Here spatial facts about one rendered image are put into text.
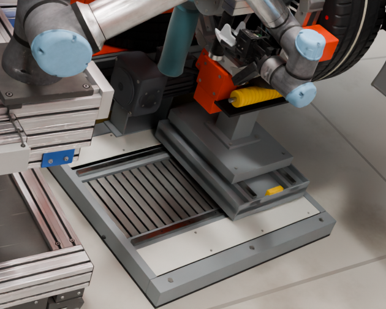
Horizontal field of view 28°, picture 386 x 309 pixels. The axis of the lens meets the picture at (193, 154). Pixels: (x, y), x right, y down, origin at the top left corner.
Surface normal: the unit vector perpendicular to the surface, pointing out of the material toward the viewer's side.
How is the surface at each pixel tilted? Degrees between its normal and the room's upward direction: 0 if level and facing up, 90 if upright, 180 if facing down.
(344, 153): 0
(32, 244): 0
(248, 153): 0
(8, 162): 90
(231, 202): 90
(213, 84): 90
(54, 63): 94
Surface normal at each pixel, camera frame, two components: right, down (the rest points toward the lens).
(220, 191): -0.77, 0.22
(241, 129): 0.58, 0.62
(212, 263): 0.26, -0.76
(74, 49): 0.24, 0.70
